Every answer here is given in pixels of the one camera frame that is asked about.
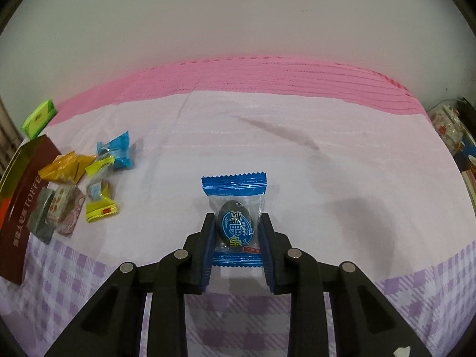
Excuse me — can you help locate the brown cake block packet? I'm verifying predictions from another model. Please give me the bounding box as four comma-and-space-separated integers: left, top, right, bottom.
46, 184, 87, 237

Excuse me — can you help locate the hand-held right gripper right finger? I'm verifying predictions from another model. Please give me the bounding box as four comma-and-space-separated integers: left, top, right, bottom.
258, 212, 434, 357

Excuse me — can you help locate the green tissue pack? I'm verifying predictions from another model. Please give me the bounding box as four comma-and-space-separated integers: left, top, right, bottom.
21, 99, 57, 138

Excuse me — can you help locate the grey seed block packet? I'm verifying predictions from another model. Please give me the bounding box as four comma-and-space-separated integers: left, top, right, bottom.
28, 188, 56, 245

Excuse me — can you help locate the gold rectangular tin box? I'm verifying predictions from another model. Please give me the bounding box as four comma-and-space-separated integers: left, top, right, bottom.
0, 134, 62, 286

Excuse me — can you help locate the blue dark egg packet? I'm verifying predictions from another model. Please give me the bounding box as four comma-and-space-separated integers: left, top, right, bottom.
96, 130, 134, 170
201, 171, 269, 268

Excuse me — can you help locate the orange snack packet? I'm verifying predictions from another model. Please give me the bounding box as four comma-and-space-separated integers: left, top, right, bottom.
39, 151, 97, 184

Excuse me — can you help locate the yellow clear candy packet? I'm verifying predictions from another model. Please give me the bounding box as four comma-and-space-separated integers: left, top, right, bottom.
85, 178, 120, 224
85, 156, 114, 179

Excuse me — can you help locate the floral patterned pot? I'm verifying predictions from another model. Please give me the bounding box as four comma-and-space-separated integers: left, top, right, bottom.
427, 100, 467, 153

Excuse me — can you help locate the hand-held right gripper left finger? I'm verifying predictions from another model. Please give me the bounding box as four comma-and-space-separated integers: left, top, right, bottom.
45, 212, 218, 357

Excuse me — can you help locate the pink purple checked tablecloth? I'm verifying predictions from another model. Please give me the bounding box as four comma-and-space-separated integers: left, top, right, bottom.
0, 57, 476, 357

